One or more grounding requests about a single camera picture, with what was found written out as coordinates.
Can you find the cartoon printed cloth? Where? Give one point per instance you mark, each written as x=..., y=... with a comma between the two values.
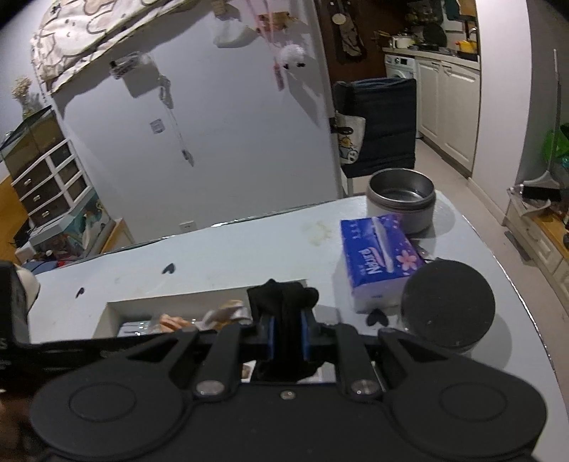
x=98, y=31

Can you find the grey wall sticker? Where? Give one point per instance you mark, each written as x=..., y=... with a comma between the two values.
x=156, y=125

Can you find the black round tin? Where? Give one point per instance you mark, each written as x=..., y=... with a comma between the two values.
x=444, y=306

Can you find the black pan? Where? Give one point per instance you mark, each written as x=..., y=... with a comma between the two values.
x=434, y=34

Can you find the white hanging plush toy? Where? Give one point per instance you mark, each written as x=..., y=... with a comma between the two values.
x=291, y=54

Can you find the white kitchen cabinets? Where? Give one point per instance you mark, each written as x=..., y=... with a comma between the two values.
x=449, y=106

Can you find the pink satin scrunchie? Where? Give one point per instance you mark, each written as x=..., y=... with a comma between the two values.
x=175, y=323

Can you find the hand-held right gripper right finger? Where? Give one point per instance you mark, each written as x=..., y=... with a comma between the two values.
x=305, y=337

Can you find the pink hanging ribbon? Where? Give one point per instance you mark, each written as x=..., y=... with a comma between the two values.
x=273, y=49

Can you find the green plastic bag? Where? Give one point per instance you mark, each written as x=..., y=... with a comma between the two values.
x=555, y=144

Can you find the purple tissue pack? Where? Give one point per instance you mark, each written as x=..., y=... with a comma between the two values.
x=373, y=257

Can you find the white dark drawer cabinet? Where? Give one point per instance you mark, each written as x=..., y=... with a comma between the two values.
x=53, y=186

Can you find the white enamel pot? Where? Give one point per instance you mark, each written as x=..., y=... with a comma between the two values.
x=402, y=41

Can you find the shiny foil packet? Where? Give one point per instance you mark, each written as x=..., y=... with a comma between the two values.
x=133, y=328

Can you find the glass tank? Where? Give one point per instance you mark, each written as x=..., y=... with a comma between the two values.
x=31, y=142

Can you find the white wall outlet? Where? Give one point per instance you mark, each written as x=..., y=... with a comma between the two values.
x=187, y=225

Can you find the grey broom pole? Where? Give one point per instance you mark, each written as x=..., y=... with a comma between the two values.
x=555, y=111

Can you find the grey satin scrunchie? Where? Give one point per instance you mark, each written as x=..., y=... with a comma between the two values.
x=226, y=313

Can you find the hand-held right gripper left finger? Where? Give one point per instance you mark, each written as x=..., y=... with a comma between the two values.
x=271, y=337

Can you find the white rectangular box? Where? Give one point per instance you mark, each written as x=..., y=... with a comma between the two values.
x=178, y=296

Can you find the wall clip holder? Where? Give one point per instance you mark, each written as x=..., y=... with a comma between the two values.
x=131, y=64

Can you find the low cream cabinet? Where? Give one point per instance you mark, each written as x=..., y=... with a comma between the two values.
x=542, y=240

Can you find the white hanging cloth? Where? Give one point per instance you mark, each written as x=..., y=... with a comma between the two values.
x=233, y=33

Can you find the cartoon print tote bag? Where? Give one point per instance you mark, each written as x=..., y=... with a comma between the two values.
x=351, y=140

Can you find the white washing machine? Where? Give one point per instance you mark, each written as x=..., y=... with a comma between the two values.
x=400, y=66

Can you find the brown hanging apron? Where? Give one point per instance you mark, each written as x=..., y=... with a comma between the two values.
x=349, y=31

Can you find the black scrunchie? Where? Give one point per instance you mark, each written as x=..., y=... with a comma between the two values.
x=284, y=302

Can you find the dark padded chair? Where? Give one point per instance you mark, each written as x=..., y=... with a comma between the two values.
x=386, y=129

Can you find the dried flower bunch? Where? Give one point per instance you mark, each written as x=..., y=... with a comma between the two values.
x=23, y=95

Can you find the colourful printed storage box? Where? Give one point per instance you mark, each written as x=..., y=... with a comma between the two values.
x=75, y=231

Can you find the metal pot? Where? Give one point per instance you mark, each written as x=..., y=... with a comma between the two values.
x=400, y=213

